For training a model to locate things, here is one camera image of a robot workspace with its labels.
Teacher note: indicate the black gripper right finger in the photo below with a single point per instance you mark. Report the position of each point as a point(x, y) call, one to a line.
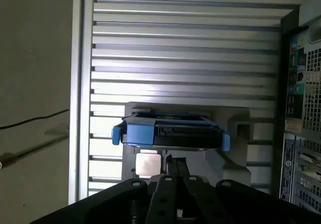
point(194, 199)

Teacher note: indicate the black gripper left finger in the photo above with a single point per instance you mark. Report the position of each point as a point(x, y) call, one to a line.
point(163, 199)

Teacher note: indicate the hard disk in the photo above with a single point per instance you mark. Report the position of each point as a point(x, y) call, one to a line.
point(140, 133)

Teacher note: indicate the silver square CPU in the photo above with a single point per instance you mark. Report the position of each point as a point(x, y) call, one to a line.
point(148, 164)

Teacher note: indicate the grey parts rack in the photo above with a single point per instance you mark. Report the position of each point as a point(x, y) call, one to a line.
point(235, 118)

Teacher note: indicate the black open PC case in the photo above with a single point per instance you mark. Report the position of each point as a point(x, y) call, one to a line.
point(301, 108)

